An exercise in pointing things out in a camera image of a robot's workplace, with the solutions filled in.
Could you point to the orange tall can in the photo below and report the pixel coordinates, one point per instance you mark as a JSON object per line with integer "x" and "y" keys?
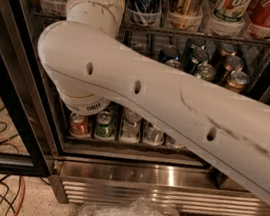
{"x": 260, "y": 19}

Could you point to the front gold can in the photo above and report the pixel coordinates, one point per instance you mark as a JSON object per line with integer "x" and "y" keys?
{"x": 236, "y": 81}

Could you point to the green soda can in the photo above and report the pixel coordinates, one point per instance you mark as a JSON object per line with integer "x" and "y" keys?
{"x": 190, "y": 45}
{"x": 198, "y": 56}
{"x": 205, "y": 72}

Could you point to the green can bottom shelf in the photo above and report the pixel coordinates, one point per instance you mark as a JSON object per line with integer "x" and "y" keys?
{"x": 104, "y": 125}

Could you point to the brown striped tall can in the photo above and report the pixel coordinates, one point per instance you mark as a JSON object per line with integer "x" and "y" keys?
{"x": 182, "y": 13}

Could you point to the front blue pepsi can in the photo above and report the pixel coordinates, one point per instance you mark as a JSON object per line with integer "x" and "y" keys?
{"x": 175, "y": 64}

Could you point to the orange can bottom shelf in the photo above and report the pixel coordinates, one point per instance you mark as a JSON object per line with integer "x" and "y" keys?
{"x": 78, "y": 125}

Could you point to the blue white tall can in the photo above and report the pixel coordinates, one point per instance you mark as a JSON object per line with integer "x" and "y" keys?
{"x": 143, "y": 11}

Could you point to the rear gold can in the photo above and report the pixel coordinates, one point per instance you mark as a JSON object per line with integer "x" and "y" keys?
{"x": 222, "y": 50}

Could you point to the rear blue pepsi can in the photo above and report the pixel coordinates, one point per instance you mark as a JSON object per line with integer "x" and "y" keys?
{"x": 168, "y": 53}

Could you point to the middle green soda can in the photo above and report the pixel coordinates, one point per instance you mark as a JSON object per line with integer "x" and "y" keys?
{"x": 198, "y": 56}

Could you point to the tea bottle white cap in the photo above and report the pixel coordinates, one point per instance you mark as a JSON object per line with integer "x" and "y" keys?
{"x": 173, "y": 143}

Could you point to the silver can bottom shelf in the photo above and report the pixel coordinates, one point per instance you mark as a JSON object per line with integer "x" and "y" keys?
{"x": 153, "y": 135}

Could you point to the front green soda can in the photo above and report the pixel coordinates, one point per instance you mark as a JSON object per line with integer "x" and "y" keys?
{"x": 205, "y": 72}

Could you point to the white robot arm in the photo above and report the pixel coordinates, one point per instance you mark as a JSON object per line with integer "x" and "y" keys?
{"x": 90, "y": 69}

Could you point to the middle gold can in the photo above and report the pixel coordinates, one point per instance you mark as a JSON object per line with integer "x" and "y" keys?
{"x": 229, "y": 64}

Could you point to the blue pepsi can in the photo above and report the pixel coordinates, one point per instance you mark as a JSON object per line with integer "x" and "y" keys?
{"x": 168, "y": 53}
{"x": 175, "y": 64}

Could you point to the water bottle bottom shelf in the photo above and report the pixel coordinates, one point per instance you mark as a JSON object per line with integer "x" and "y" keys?
{"x": 130, "y": 127}

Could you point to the green white tall can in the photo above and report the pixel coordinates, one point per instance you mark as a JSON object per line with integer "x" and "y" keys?
{"x": 230, "y": 10}

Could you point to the left glass fridge door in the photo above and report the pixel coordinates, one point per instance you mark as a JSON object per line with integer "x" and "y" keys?
{"x": 22, "y": 89}

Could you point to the gold can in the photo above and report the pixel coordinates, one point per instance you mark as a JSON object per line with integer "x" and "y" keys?
{"x": 222, "y": 50}
{"x": 236, "y": 81}
{"x": 229, "y": 64}

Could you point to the right glass fridge door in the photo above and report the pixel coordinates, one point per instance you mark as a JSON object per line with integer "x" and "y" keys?
{"x": 243, "y": 151}

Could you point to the rear green soda can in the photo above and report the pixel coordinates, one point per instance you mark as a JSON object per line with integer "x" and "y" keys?
{"x": 190, "y": 45}

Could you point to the glass fridge door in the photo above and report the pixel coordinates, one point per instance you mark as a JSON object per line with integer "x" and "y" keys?
{"x": 243, "y": 151}
{"x": 22, "y": 89}

